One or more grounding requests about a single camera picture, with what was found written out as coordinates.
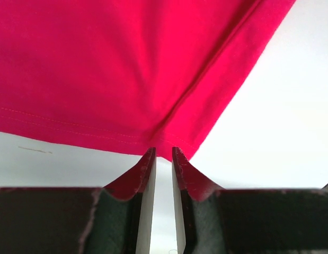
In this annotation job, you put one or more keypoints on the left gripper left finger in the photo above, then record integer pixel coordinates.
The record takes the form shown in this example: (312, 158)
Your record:
(116, 218)

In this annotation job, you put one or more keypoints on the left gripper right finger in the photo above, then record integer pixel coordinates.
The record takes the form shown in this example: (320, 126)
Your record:
(212, 219)

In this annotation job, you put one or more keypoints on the red t shirt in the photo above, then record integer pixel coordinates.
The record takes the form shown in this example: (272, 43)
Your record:
(124, 76)

